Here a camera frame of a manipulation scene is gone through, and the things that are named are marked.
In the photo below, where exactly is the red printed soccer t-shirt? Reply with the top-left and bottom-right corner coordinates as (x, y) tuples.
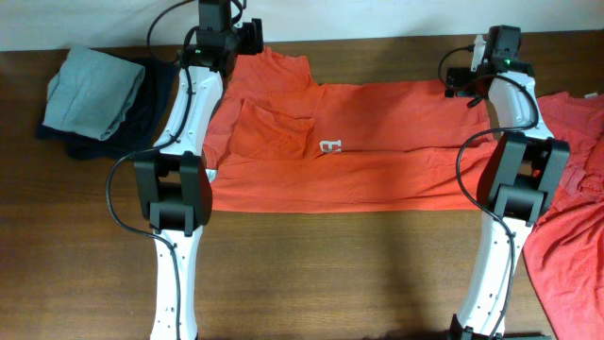
(203, 50), (495, 213)

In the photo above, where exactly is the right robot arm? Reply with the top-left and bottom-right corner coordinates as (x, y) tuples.
(438, 25), (570, 339)

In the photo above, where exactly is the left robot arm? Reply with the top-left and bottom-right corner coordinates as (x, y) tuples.
(131, 0), (263, 339)

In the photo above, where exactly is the folded dark navy garment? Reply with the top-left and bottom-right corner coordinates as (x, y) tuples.
(35, 57), (177, 161)

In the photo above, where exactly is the folded light grey garment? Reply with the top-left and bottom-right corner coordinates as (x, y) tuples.
(42, 46), (145, 141)

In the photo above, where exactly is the red garment at right edge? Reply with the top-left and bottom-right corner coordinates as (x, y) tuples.
(524, 93), (603, 339)

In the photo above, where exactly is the left black camera cable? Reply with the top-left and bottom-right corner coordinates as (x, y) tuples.
(105, 0), (249, 340)

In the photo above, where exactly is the black camera cable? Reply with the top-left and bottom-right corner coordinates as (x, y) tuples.
(105, 0), (249, 340)
(436, 43), (542, 340)

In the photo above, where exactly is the right black camera cable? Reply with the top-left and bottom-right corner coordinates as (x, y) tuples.
(436, 43), (542, 340)

